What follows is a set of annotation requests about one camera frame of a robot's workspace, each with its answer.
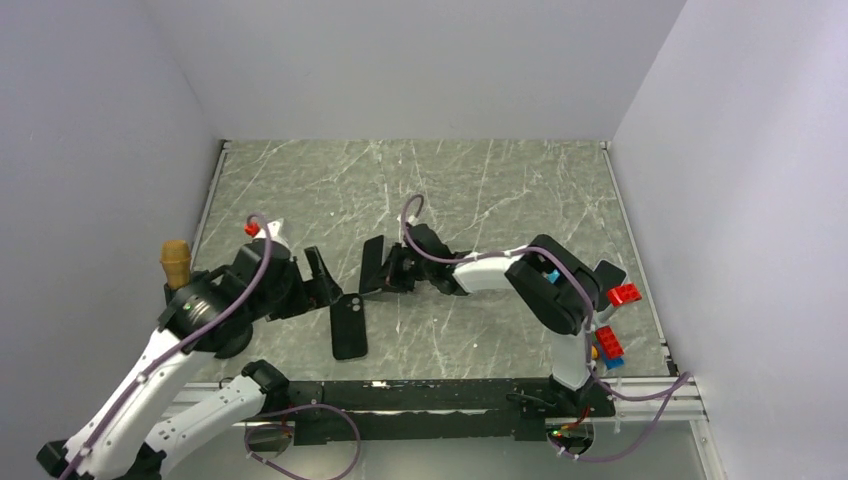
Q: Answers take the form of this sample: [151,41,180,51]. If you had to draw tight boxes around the red toy brick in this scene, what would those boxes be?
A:
[607,283,642,307]

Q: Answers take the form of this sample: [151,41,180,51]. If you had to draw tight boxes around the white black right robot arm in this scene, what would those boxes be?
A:
[359,224,627,416]

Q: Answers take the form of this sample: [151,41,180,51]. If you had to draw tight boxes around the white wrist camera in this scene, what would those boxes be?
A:
[398,212,419,229]
[244,218,290,248]

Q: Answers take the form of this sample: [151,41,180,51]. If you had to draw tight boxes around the aluminium front frame rail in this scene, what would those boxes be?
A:
[132,374,709,425]

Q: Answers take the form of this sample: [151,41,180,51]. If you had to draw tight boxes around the black smartphone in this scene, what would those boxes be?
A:
[361,235,385,265]

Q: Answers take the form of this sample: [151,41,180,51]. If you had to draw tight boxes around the black phone case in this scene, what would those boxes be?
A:
[330,293,368,361]

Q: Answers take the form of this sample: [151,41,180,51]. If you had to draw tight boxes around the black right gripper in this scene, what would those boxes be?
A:
[368,242,434,293]

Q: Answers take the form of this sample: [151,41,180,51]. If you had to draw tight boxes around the aluminium table edge rail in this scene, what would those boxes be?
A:
[191,139,232,253]

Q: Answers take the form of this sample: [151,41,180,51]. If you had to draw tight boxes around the red blue toy bricks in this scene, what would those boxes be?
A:
[595,326,624,370]

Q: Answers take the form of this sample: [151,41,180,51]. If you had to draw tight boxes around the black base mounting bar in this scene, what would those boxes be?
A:
[254,377,616,446]

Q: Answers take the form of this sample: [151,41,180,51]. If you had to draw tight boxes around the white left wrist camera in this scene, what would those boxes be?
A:
[244,218,290,248]

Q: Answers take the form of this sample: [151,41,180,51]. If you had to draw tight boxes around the lilac cased smartphone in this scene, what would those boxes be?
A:
[593,260,628,294]

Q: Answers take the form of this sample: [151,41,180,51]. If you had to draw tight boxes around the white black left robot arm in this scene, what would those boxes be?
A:
[36,234,342,479]

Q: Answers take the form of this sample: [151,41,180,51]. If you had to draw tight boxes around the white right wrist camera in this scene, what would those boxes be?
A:
[398,212,419,229]

